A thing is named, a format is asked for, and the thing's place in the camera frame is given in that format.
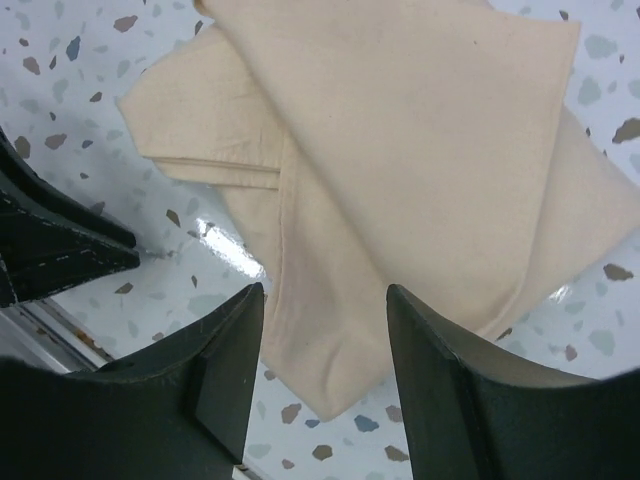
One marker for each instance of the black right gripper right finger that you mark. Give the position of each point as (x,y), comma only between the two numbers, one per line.
(473,410)

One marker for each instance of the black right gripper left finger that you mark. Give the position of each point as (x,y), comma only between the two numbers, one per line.
(177,409)

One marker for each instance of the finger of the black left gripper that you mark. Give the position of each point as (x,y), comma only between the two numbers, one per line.
(33,271)
(21,176)

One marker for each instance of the beige cloth mat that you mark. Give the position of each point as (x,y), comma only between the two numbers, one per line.
(359,144)

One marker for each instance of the aluminium rail frame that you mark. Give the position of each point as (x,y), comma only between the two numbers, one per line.
(44,335)

